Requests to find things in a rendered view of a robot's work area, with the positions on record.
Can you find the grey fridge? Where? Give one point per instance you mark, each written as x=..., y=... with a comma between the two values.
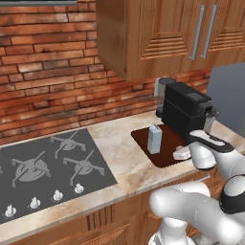
x=228, y=95

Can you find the narrow wooden cupboard door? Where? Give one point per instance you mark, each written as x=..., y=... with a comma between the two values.
x=231, y=28

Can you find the grey extractor hood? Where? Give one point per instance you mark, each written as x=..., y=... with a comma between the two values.
x=38, y=2

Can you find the pale blue milk carton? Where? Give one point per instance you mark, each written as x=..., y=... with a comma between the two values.
x=154, y=140

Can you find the wooden base cupboards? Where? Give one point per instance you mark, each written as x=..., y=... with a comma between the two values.
x=105, y=226

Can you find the dark brown tray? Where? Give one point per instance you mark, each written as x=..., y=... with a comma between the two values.
x=166, y=140

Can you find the wooden wall cupboard carcass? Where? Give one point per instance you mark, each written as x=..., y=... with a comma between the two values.
x=111, y=35

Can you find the white hob knob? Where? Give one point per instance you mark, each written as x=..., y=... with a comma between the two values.
x=78, y=188
x=57, y=195
x=10, y=211
x=34, y=203

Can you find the black coffee machine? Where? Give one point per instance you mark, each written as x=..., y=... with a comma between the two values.
x=183, y=108

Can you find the grey gas hob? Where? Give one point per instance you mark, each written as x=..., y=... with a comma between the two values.
x=48, y=166

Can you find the wide wooden cupboard door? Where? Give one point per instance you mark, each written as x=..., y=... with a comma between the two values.
x=159, y=32

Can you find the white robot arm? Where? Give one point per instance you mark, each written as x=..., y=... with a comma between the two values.
x=197, y=207

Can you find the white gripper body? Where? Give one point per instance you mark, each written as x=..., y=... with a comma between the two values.
x=182, y=153

